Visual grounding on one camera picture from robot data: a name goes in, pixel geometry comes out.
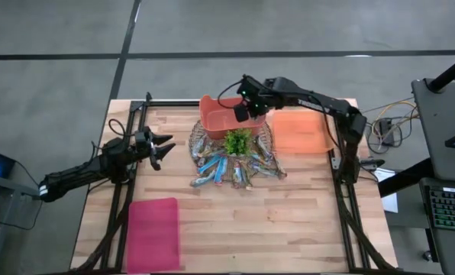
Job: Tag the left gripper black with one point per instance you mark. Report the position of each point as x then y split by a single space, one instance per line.
148 153

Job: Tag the black aluminium table frame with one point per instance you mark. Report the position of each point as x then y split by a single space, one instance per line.
174 103

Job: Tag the grey desk top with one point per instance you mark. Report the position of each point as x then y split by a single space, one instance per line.
433 126

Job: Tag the grey metal stand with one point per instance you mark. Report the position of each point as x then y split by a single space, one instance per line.
10 186

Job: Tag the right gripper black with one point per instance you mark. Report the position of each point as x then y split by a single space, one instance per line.
241 113

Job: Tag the black caster wheel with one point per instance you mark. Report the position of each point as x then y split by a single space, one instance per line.
427 256

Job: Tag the computer case with blue light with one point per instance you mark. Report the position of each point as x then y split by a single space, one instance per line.
2 160

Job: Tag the silver blue granola bar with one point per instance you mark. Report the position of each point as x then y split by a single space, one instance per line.
197 147

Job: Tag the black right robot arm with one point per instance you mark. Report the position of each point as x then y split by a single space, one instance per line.
319 103

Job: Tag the tan granola bar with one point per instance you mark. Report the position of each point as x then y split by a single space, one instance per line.
247 177
279 172

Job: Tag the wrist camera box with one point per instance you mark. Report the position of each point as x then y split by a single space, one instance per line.
143 135
253 85

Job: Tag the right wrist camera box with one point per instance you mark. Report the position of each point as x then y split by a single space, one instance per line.
253 85

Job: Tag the green plant in white pot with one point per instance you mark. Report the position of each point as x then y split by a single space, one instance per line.
237 142

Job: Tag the black desk pole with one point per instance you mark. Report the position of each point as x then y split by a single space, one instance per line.
450 72

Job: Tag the small black connector box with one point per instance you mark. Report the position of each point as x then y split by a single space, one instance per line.
372 163

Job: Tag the white paper sheet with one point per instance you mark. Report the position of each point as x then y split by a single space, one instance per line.
389 202

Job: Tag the backlit black keyboard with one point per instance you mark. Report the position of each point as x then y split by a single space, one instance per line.
450 210

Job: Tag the translucent orange plastic tray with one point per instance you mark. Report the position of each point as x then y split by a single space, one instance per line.
300 133

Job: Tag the black power brick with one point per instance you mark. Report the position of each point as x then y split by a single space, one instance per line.
386 131

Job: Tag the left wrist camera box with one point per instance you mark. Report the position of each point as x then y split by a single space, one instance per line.
143 135

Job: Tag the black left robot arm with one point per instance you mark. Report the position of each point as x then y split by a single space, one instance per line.
78 172

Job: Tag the pink plastic bin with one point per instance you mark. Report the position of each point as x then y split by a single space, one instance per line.
153 237

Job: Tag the round woven placemat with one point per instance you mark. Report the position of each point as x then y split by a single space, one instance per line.
195 133

